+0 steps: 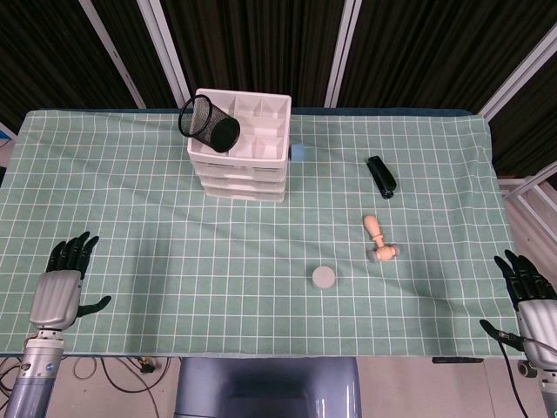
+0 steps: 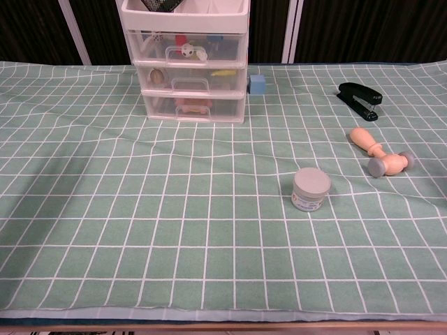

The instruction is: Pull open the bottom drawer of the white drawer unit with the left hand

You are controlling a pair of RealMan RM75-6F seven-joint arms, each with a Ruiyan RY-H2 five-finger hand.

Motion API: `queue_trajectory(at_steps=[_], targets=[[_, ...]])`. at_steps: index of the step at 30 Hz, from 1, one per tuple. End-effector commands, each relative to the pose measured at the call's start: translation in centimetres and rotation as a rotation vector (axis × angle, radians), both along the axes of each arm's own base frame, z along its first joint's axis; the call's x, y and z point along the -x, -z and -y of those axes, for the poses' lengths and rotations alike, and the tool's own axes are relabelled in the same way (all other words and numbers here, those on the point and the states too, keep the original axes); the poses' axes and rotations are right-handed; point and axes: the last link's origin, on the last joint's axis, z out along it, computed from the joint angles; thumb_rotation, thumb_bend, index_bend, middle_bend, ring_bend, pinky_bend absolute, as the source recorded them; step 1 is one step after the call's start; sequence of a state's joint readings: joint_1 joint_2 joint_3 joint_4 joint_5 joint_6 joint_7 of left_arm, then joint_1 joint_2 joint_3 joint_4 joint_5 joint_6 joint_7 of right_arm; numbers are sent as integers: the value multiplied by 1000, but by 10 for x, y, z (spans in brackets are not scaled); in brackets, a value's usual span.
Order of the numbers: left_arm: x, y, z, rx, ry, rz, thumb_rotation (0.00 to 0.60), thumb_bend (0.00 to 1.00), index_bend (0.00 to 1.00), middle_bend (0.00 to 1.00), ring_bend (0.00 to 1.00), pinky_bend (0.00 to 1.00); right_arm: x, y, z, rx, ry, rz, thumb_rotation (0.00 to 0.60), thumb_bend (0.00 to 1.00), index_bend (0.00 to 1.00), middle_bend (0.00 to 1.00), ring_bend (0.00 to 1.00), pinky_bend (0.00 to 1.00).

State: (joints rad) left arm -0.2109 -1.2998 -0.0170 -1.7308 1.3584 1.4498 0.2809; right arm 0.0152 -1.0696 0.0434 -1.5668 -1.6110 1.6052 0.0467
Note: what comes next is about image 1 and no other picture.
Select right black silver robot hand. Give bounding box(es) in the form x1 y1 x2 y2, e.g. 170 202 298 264
479 249 557 363

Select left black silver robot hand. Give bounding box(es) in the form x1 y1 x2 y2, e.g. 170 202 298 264
29 231 112 330

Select white plastic drawer cabinet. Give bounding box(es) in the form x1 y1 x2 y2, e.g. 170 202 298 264
186 88 292 204

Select green checked tablecloth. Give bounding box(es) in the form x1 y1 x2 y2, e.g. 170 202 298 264
0 107 528 359

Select wooden toy hammer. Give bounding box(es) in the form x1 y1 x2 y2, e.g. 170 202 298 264
362 214 400 264

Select black stapler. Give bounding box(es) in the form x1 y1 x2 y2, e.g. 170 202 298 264
366 155 399 200

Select grey lidded jar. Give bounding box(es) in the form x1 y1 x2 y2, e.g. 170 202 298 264
311 266 339 291

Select blue robot torso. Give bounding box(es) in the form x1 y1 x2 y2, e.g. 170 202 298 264
173 356 363 418

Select black mesh pen cup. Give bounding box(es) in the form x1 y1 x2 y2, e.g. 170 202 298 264
178 95 242 154

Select right hand black cable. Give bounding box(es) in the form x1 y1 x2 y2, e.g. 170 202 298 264
498 333 546 418

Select floor cables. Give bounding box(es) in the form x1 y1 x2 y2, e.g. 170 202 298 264
0 355 176 418

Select aluminium side frame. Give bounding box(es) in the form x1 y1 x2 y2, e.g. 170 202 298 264
499 159 557 211

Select aluminium frame post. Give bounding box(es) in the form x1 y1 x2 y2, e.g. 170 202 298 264
480 24 557 122
324 0 364 109
79 0 146 109
137 0 195 108

